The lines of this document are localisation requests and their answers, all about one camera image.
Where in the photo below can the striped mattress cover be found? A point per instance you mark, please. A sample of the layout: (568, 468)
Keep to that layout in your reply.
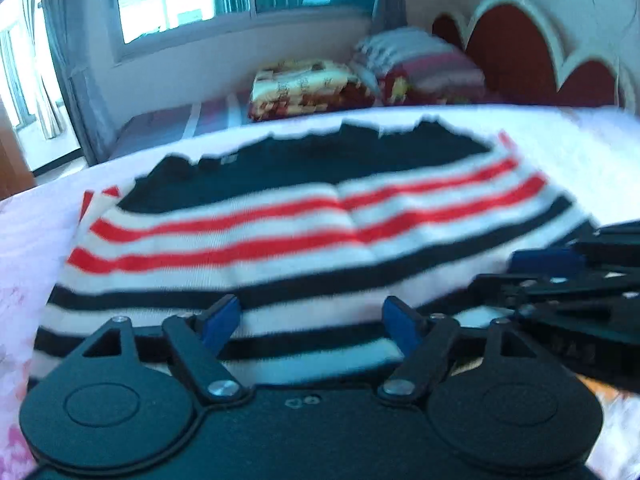
(165, 125)

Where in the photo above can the sliding glass window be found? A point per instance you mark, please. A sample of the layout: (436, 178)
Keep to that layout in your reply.
(170, 0)

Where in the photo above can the brown wooden door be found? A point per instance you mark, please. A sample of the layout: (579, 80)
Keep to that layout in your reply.
(12, 160)

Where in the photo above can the white doorway curtain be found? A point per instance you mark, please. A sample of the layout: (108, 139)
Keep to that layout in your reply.
(45, 90)

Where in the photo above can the folded yellow printed blanket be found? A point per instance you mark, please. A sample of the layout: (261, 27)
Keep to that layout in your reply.
(300, 87)

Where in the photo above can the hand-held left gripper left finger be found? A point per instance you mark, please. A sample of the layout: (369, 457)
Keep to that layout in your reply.
(222, 320)

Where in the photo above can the striped pillow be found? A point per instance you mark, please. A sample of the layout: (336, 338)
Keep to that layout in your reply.
(415, 60)

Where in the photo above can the red patterned blanket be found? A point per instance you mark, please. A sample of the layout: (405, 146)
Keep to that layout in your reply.
(397, 91)

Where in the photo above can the floral bed sheet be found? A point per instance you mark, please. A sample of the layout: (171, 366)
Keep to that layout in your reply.
(30, 230)

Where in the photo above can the red scalloped headboard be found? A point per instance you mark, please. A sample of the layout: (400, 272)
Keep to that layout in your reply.
(510, 45)

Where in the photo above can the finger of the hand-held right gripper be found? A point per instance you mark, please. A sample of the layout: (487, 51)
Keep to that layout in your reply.
(545, 260)
(505, 287)

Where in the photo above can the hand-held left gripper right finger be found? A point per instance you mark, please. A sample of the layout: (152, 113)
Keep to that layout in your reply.
(400, 325)

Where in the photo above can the striped knit sweater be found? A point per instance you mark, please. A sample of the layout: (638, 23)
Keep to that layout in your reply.
(300, 230)

